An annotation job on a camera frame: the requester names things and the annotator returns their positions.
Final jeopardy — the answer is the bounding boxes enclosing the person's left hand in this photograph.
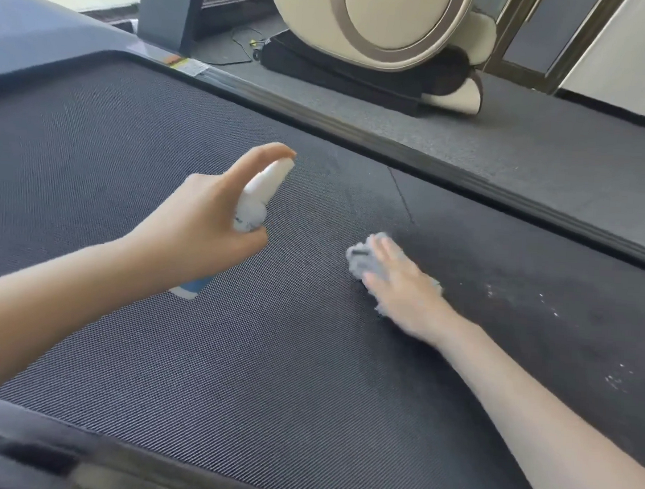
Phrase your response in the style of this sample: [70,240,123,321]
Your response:
[117,133,298,306]

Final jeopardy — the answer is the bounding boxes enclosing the person's right hand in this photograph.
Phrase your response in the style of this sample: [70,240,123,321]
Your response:
[358,236,465,349]

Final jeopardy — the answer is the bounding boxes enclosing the grey fluffy cloth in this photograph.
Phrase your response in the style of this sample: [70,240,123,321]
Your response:
[341,229,447,322]

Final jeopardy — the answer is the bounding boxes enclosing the white blue spray bottle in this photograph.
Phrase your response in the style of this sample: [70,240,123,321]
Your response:
[168,151,297,307]

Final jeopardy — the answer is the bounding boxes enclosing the dark grey treadmill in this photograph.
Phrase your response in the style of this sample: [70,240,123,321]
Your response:
[0,0,645,489]

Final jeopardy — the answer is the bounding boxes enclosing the person's right forearm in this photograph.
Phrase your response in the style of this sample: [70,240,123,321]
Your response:
[422,316,645,489]

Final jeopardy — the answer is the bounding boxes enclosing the person's left forearm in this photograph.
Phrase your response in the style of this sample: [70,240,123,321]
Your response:
[0,230,147,425]

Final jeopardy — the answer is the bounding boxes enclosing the beige brown massage chair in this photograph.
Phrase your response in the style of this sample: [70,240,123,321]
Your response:
[254,0,502,122]

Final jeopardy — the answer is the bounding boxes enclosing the dark glass double door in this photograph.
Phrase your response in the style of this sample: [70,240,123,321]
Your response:
[482,0,630,100]

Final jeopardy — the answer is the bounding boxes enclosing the black power cable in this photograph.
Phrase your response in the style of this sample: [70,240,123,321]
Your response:
[202,23,269,70]

